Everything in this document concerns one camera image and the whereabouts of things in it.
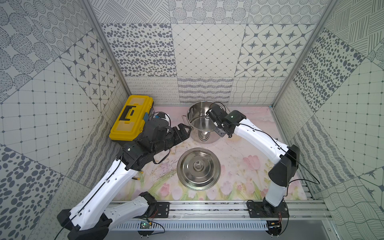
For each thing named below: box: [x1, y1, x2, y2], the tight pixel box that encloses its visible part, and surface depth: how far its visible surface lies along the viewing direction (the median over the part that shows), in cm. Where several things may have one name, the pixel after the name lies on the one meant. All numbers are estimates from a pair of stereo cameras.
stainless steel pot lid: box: [176, 147, 222, 191], surface depth 90 cm
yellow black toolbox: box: [109, 95, 154, 143], surface depth 97 cm
